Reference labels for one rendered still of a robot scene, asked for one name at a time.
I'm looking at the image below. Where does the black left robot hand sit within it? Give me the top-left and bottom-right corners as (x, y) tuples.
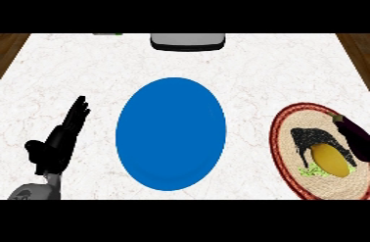
(24, 95), (93, 176)

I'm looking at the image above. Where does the grey and black appliance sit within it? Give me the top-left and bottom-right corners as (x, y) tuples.
(149, 33), (227, 52)

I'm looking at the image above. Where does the blue oval plate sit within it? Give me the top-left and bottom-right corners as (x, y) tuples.
(114, 76), (229, 192)

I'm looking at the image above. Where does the purple eggplant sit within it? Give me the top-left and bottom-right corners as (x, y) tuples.
(332, 114), (370, 164)

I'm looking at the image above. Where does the yellow lemon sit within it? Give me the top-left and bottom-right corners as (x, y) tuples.
(310, 142), (351, 178)

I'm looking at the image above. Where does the round woven placemat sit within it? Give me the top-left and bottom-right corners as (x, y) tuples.
(267, 102), (370, 201)

